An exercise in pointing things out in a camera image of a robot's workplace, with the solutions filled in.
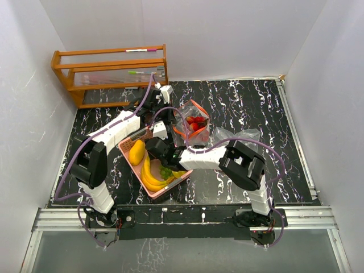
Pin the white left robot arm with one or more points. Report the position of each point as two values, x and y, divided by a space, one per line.
88 164

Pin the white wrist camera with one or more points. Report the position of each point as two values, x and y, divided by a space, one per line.
159 130
163 93

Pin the pink perforated plastic basket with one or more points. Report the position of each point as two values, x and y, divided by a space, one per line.
125 146

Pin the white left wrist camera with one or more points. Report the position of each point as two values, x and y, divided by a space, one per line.
163 93

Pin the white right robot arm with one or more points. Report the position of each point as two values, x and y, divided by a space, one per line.
242 165

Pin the green grape bunch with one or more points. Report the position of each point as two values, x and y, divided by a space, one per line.
165 173

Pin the yellow mango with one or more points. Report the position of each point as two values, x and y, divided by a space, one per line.
136 153

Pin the grey binder clip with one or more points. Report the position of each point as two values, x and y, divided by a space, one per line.
160 71

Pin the pink cap marker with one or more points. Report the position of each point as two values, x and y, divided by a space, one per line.
141 50

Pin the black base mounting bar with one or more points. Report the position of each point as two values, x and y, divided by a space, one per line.
198 221

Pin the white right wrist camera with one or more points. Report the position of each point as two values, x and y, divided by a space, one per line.
159 130

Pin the yellow lemon slice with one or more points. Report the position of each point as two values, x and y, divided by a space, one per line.
179 174

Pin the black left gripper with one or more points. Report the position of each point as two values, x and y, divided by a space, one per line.
170 118

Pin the red strawberry bunch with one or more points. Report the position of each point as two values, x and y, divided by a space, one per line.
198 128

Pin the yellow banana bunch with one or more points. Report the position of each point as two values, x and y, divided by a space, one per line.
149 181

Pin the green cap marker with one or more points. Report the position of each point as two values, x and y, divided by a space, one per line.
141 73

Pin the clear orange-zip bag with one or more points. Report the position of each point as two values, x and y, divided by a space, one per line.
190 108

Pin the wooden shelf rack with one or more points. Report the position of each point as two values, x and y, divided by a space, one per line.
104 69

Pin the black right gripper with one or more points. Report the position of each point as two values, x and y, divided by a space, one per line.
167 141

